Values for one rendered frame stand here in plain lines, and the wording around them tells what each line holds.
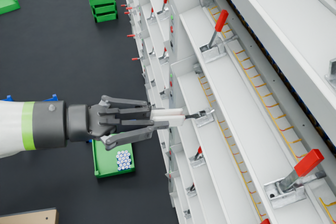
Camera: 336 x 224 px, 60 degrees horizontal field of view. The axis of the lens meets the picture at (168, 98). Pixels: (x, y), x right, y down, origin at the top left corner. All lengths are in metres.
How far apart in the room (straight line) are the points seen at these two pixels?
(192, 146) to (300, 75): 0.61
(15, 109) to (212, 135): 0.39
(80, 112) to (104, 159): 1.07
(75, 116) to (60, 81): 1.58
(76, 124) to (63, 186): 1.09
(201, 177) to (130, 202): 0.78
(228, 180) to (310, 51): 0.38
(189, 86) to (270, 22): 0.47
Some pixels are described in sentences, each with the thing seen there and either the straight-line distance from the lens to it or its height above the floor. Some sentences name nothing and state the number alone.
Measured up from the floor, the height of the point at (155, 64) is 0.50.
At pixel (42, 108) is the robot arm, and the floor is 1.00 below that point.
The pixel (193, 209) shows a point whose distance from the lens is 0.98.
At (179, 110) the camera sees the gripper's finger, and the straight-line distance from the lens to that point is 0.63.
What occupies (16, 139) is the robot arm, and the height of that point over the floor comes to 0.98.
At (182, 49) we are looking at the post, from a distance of 0.72.
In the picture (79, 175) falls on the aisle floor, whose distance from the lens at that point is 1.65.
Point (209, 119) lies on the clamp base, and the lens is 0.66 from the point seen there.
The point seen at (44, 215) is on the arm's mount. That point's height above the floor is 0.32.
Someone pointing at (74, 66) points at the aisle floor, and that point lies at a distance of 2.23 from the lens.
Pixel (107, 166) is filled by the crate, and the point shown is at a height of 0.02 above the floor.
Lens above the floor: 1.40
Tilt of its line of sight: 48 degrees down
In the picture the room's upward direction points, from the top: straight up
